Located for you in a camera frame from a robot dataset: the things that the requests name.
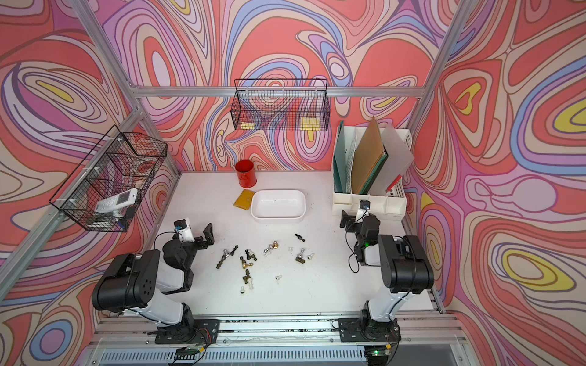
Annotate gold silver chess piece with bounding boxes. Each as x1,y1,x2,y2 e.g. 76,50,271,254
263,241,279,256

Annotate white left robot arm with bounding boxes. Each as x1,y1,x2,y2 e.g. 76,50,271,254
92,219,215,346

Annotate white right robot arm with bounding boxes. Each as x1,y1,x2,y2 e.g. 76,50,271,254
338,210,434,343

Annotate dark silver chess piece left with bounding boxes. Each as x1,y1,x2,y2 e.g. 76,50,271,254
216,245,239,269

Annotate gold chess piece centre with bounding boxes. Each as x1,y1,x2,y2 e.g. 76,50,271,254
240,256,254,270

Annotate white storage box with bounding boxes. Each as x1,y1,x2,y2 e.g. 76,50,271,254
250,189,307,224

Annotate white file organizer rack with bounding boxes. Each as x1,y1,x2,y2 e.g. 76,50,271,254
330,125,413,221

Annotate yellow sponge pad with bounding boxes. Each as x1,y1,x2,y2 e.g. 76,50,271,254
233,189,255,210

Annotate green folder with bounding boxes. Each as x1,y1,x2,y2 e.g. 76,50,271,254
360,151,389,195

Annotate red metal cup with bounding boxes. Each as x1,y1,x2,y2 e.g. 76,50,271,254
234,160,257,188

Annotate white remote control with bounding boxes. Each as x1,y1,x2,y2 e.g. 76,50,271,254
94,188,138,217

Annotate grey plastic sheet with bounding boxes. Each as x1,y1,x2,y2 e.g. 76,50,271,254
369,125,414,198

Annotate brown cardboard folder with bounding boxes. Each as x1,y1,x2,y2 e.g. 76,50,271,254
350,118,388,195

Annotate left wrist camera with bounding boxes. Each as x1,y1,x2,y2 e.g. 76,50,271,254
173,218,195,242

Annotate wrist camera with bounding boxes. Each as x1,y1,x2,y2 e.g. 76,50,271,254
355,200,371,223
173,218,195,242

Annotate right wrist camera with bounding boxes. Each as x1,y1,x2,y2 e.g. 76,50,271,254
355,200,371,223

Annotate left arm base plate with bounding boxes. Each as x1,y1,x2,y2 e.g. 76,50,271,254
150,319,221,346

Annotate black wire basket left wall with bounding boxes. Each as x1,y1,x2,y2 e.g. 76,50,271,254
50,126,168,233

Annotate black wire basket wall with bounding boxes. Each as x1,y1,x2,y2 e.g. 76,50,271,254
230,77,331,132
50,126,168,233

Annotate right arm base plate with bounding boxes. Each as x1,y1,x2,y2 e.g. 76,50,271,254
337,318,401,343

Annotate black wire basket back wall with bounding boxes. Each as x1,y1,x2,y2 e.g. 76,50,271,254
230,77,331,132

